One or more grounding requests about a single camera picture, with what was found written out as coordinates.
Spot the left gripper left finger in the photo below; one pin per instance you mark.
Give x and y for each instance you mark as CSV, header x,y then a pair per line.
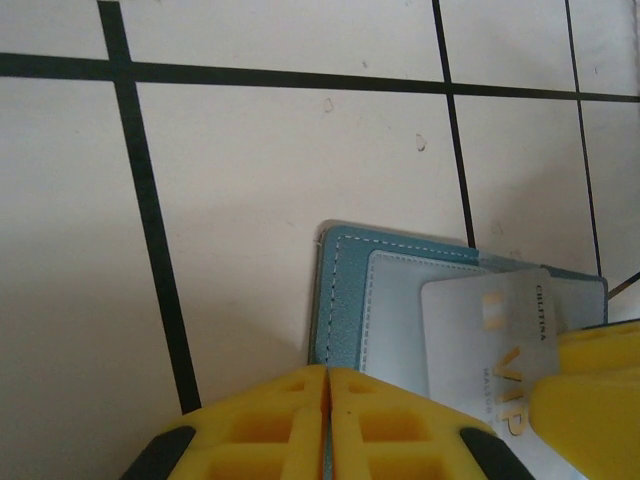
x,y
260,430

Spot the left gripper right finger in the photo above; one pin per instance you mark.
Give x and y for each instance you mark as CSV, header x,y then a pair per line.
x,y
390,430

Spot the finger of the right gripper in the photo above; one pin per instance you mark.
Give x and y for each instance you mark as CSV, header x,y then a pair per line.
x,y
600,350
590,415

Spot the silver VIP card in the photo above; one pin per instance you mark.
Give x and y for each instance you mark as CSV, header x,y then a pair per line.
x,y
460,325

